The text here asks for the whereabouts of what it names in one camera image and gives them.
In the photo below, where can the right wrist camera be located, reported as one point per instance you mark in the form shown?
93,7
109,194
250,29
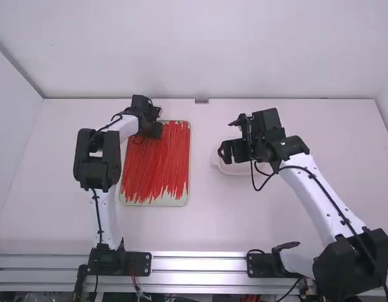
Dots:
248,130

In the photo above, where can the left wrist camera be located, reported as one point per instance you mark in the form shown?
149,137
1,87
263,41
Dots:
158,111

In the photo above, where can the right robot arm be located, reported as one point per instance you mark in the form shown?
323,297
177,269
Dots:
310,185

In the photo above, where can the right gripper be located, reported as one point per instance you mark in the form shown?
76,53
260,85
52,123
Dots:
267,121

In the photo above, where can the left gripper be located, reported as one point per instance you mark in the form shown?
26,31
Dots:
151,127

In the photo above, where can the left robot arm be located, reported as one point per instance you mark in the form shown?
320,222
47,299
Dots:
102,217

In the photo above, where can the pale tray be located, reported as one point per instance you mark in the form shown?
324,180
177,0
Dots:
156,204

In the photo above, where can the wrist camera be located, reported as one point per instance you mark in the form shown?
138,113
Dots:
248,130
158,111

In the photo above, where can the silver rails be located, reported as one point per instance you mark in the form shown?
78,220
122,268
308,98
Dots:
197,267

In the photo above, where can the white dish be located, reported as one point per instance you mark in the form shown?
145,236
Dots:
231,170

